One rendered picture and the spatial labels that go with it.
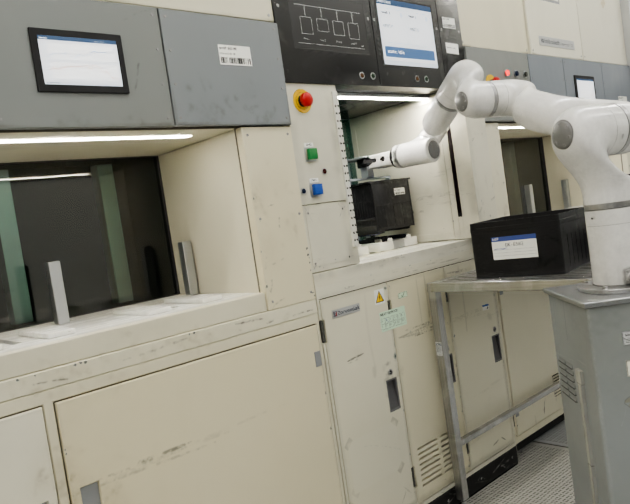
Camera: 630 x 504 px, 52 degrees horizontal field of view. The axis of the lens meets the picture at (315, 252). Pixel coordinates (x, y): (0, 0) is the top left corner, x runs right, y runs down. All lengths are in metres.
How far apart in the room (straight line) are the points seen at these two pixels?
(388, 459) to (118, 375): 0.92
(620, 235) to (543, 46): 1.58
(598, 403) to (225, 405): 0.85
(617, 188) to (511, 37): 1.37
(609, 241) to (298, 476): 0.97
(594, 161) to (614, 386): 0.49
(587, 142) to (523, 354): 1.27
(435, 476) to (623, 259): 1.01
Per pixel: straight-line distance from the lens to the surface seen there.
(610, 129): 1.57
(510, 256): 2.01
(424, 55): 2.30
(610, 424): 1.56
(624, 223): 1.58
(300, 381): 1.76
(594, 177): 1.57
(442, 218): 2.41
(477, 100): 1.82
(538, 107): 1.72
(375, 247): 2.29
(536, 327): 2.71
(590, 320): 1.50
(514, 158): 3.57
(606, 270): 1.60
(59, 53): 1.49
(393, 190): 2.36
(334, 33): 2.00
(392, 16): 2.22
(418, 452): 2.15
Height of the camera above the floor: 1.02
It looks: 3 degrees down
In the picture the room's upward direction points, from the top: 8 degrees counter-clockwise
